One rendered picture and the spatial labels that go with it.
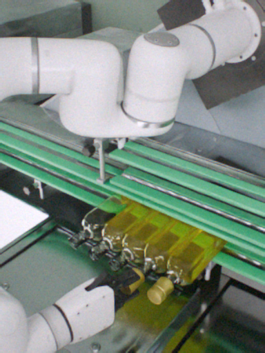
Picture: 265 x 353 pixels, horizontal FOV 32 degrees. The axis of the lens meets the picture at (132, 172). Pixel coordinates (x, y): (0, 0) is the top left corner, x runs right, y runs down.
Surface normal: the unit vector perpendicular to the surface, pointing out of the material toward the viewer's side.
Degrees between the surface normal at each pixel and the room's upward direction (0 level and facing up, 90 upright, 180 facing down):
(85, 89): 39
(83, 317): 72
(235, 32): 89
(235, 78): 1
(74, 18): 90
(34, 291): 90
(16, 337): 80
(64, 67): 53
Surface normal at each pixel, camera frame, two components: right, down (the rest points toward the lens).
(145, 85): -0.38, 0.54
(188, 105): -0.61, 0.43
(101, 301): 0.60, 0.38
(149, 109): -0.12, 0.61
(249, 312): -0.01, -0.84
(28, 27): 0.80, 0.32
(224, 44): 0.77, 0.11
